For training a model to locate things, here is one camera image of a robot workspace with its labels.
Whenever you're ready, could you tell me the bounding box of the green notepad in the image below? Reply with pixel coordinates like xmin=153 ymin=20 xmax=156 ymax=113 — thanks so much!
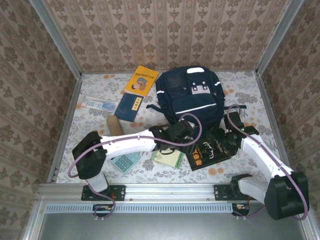
xmin=151 ymin=148 xmax=185 ymax=169

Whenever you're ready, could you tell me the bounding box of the black book with deer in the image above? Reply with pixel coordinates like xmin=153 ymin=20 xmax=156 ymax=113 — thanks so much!
xmin=186 ymin=136 xmax=237 ymax=172

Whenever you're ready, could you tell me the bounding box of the navy blue backpack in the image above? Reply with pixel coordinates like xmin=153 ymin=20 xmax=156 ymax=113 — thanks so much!
xmin=146 ymin=65 xmax=248 ymax=128

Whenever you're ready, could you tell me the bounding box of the navy blue book yellow label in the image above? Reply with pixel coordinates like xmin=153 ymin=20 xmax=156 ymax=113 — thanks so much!
xmin=114 ymin=92 xmax=145 ymax=123

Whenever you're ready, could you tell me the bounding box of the teal calculator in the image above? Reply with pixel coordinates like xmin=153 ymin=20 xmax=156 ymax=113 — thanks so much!
xmin=110 ymin=151 xmax=142 ymax=174

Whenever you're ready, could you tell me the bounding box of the orange illustrated book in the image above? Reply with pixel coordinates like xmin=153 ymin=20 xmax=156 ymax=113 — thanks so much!
xmin=124 ymin=65 xmax=160 ymax=97

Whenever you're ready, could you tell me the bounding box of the brown pencil case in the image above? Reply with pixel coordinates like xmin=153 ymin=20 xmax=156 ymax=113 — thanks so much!
xmin=106 ymin=115 xmax=125 ymax=137

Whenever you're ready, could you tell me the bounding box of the blue ruler set package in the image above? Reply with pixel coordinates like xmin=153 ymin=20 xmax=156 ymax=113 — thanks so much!
xmin=82 ymin=95 xmax=120 ymax=111

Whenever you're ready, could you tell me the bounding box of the floral tablecloth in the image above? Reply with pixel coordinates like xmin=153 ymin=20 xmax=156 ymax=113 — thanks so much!
xmin=56 ymin=71 xmax=288 ymax=185

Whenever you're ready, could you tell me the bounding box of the grey metal shelf plate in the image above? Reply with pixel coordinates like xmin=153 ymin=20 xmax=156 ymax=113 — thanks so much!
xmin=22 ymin=202 xmax=320 ymax=240

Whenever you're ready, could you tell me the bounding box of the aluminium table edge rail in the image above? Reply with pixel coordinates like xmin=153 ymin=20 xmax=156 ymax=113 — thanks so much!
xmin=37 ymin=182 xmax=311 ymax=201

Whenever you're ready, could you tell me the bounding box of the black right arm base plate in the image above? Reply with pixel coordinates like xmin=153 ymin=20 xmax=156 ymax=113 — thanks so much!
xmin=213 ymin=184 xmax=261 ymax=202

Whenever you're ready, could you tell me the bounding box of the slotted blue cable duct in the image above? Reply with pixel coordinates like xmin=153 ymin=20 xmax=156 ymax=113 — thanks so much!
xmin=46 ymin=202 xmax=235 ymax=214

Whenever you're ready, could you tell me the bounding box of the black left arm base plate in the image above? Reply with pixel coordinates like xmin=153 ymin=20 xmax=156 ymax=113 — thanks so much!
xmin=81 ymin=185 xmax=126 ymax=202

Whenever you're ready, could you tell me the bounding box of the small wired connector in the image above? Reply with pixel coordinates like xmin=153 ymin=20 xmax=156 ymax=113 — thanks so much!
xmin=92 ymin=203 xmax=114 ymax=218
xmin=231 ymin=202 xmax=251 ymax=217

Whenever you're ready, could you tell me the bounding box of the aluminium frame post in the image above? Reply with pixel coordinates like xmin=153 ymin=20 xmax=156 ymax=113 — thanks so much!
xmin=29 ymin=0 xmax=83 ymax=80
xmin=256 ymin=0 xmax=305 ymax=76

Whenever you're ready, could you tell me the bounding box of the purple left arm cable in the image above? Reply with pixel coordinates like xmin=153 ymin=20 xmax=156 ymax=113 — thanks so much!
xmin=67 ymin=112 xmax=203 ymax=221

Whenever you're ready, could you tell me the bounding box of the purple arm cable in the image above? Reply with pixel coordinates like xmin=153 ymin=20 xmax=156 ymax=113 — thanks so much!
xmin=67 ymin=112 xmax=203 ymax=221
xmin=226 ymin=104 xmax=310 ymax=221

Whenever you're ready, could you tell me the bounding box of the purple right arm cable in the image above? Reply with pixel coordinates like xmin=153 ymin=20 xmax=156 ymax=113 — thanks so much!
xmin=226 ymin=104 xmax=310 ymax=221

